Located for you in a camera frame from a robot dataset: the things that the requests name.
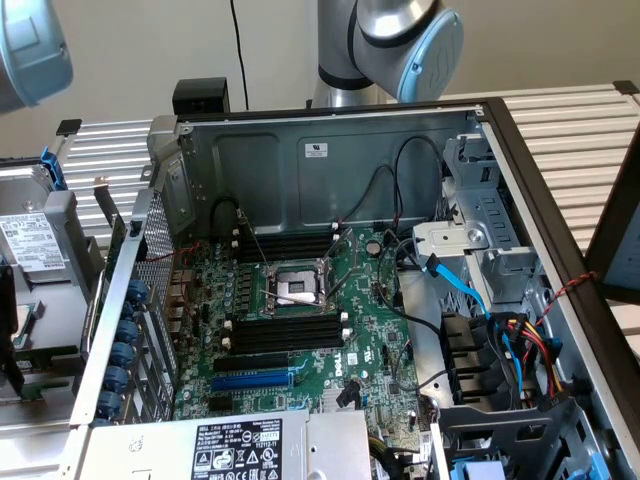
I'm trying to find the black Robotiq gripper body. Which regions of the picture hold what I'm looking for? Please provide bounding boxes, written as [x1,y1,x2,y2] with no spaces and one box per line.
[0,263,25,399]

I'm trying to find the RAM slot white latches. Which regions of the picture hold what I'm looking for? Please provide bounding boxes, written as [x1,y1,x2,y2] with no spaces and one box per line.
[231,224,341,241]
[233,314,349,331]
[224,330,349,349]
[231,238,341,254]

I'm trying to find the grey parts rack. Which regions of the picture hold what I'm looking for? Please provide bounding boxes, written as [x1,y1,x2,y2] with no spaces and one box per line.
[0,189,106,431]

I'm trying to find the hard disk with white label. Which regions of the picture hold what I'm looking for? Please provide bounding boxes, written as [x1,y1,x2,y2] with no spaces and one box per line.
[0,212,69,284]

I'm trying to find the silver hard disk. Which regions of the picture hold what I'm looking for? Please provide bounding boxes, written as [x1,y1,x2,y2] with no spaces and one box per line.
[0,164,54,217]

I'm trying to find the green graphics card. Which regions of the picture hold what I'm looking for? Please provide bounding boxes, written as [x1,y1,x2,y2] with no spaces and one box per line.
[82,174,129,351]

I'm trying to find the blue disk caddy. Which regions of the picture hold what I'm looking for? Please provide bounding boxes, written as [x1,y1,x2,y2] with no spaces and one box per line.
[38,145,69,192]

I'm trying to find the silver power supply with label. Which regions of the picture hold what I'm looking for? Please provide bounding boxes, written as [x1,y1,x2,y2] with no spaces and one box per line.
[74,407,374,480]

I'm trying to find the short thick black loop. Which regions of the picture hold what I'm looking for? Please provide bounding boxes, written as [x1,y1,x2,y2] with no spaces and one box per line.
[210,195,242,246]

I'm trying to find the long black expansion slot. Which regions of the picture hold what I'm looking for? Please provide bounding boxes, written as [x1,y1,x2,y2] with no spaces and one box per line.
[213,351,290,374]

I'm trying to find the long blue expansion slot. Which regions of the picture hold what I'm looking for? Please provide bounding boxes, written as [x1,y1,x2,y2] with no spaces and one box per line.
[209,373,295,394]

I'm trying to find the CPU socket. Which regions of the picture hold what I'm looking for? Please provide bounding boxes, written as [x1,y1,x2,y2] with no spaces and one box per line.
[259,257,334,319]

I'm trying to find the silver flat locking lever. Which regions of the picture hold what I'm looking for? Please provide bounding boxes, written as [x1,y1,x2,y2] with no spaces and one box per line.
[259,288,322,307]

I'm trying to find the black box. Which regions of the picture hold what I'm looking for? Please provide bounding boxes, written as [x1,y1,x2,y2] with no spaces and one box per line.
[172,78,231,115]

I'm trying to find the small silver heatsink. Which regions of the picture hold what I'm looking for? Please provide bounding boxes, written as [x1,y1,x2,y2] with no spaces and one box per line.
[322,387,364,412]

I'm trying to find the white sticker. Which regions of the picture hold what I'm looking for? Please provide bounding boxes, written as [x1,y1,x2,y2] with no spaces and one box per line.
[298,139,329,159]

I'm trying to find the metal socket cover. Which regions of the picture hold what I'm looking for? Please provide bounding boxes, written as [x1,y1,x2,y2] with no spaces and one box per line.
[319,227,360,301]

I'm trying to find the open metal PC case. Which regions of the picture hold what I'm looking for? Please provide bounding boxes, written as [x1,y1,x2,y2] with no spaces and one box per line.
[69,97,640,480]

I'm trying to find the green Dell motherboard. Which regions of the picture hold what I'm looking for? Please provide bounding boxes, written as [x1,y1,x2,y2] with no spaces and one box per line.
[172,227,426,436]

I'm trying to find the metal disk bay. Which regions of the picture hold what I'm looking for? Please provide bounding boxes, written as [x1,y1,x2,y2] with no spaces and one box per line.
[442,132,544,306]

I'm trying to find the blue plastic block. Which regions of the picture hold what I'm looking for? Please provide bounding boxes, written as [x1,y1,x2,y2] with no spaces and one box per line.
[452,459,507,480]

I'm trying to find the dark framed panel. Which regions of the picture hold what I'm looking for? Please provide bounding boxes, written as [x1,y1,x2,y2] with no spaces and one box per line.
[583,122,640,304]

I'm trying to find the thin red wire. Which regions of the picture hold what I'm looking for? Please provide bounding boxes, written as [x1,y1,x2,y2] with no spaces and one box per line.
[142,240,204,266]

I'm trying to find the thin black cable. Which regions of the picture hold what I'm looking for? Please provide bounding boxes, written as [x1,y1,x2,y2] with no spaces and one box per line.
[228,0,250,110]

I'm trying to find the low looping black wire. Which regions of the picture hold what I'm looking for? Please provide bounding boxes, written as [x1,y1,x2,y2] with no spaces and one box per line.
[344,164,401,224]

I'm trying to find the thick black wire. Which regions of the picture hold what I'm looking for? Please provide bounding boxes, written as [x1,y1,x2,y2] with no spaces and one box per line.
[377,229,446,334]

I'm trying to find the silver metal bracket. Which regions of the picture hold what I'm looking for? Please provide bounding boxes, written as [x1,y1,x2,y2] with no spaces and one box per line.
[412,221,491,271]

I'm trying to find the tall looping black wire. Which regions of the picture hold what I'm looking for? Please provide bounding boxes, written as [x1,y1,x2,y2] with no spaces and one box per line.
[392,135,446,224]

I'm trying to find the light blue SATA wire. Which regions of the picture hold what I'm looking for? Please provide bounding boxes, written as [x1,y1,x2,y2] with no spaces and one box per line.
[423,253,496,321]

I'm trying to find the blue wire beside power wires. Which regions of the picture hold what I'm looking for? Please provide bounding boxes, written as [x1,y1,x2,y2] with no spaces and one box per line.
[499,322,526,396]

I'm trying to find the multicolour power wire bundle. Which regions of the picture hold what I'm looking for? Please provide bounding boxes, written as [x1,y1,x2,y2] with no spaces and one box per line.
[519,319,565,401]

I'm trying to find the red black twisted wire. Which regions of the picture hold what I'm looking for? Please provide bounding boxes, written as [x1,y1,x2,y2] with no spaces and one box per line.
[537,271,599,324]

